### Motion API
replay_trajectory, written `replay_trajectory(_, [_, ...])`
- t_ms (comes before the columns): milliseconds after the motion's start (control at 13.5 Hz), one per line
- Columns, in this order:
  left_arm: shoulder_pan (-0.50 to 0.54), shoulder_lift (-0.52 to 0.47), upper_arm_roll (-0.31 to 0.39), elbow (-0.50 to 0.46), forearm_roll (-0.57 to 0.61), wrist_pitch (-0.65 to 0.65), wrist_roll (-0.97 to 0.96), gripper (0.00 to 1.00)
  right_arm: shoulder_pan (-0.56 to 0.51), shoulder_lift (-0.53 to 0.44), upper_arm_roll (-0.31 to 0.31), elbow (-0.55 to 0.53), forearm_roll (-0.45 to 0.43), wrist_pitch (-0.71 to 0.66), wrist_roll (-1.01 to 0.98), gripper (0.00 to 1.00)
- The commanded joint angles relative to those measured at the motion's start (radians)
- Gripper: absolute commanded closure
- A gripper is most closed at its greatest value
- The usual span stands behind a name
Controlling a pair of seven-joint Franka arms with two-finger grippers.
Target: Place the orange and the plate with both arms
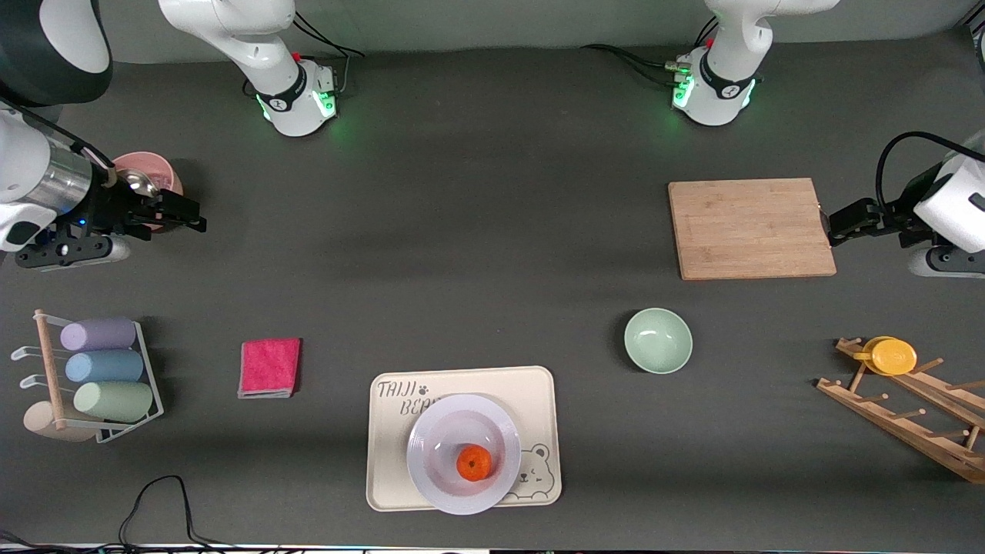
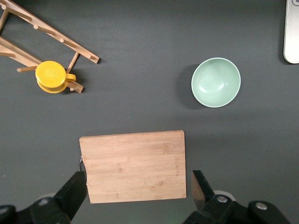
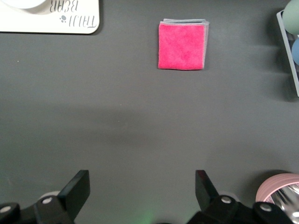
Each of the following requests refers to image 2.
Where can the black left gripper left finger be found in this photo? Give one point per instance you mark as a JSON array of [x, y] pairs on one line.
[[70, 196]]

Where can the wooden cutting board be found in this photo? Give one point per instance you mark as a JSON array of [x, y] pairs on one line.
[[133, 165]]

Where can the pale green bowl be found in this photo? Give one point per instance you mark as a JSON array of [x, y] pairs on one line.
[[216, 82]]

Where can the yellow cup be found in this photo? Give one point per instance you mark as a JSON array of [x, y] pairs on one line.
[[50, 74]]

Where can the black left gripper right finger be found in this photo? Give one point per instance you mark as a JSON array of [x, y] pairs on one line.
[[210, 210]]

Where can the cream tray with bear print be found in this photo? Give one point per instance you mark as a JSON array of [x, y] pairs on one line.
[[292, 30]]

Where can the wooden peg rack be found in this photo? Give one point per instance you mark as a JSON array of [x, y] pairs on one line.
[[46, 28]]

